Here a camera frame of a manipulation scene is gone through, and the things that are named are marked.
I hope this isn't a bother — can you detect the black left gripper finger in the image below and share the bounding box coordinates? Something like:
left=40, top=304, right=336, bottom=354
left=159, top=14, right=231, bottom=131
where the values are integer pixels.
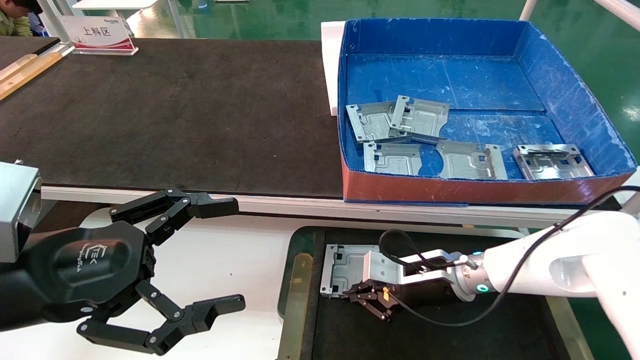
left=76, top=280, right=246, bottom=356
left=109, top=188, right=240, bottom=247

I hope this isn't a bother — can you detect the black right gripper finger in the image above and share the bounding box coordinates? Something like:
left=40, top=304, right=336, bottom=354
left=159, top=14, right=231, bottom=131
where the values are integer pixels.
left=348, top=282, right=390, bottom=302
left=361, top=299, right=396, bottom=322

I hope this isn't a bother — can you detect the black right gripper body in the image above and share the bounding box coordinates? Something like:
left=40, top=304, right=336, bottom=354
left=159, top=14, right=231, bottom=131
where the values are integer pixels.
left=389, top=277, right=463, bottom=307

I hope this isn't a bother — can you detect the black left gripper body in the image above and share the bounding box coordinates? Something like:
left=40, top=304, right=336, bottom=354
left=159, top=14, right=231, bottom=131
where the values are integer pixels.
left=25, top=221, right=156, bottom=324

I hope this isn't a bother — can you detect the stamped grey metal plate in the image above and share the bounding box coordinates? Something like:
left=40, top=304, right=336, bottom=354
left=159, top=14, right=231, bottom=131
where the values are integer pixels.
left=320, top=244, right=381, bottom=299
left=513, top=144, right=596, bottom=181
left=346, top=101, right=401, bottom=144
left=436, top=140, right=508, bottom=181
left=389, top=95, right=450, bottom=146
left=363, top=141, right=423, bottom=176

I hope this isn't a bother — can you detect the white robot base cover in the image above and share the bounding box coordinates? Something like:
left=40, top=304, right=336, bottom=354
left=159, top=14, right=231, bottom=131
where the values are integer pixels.
left=0, top=207, right=531, bottom=360

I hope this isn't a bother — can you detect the black container tray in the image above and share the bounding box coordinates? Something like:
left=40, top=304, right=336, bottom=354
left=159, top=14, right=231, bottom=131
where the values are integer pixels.
left=277, top=226, right=596, bottom=360

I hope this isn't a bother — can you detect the black rubber table mat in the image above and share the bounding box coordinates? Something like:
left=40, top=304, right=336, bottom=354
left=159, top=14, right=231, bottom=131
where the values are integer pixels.
left=0, top=38, right=623, bottom=211

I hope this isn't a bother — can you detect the wooden strip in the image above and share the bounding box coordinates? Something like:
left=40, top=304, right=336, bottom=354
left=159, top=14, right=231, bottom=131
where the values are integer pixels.
left=0, top=50, right=64, bottom=101

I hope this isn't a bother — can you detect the acrylic sign with red stripe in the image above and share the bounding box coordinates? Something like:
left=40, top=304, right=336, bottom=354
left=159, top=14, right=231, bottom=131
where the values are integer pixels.
left=58, top=15, right=139, bottom=56

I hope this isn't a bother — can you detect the blue cardboard box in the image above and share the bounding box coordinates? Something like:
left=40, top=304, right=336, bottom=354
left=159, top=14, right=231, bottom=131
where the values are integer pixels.
left=337, top=18, right=637, bottom=206

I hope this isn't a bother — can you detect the white background table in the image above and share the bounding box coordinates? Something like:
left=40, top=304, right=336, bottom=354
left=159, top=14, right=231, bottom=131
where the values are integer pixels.
left=71, top=0, right=160, bottom=25

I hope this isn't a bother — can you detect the person in green jacket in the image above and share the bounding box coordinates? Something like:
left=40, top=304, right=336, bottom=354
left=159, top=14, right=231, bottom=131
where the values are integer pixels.
left=0, top=0, right=45, bottom=38

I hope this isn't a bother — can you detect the white aluminium table frame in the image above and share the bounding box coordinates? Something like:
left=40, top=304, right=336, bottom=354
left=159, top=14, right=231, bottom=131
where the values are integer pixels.
left=40, top=186, right=640, bottom=236

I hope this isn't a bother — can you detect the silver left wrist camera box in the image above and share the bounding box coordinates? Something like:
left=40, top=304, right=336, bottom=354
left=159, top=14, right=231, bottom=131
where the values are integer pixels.
left=0, top=161, right=42, bottom=264

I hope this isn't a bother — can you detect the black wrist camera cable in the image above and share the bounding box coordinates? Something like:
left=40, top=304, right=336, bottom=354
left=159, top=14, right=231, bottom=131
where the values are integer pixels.
left=378, top=186, right=640, bottom=327

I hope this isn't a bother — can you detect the white pipe frame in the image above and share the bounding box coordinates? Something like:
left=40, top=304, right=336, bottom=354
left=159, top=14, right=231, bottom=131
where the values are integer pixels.
left=519, top=0, right=640, bottom=32

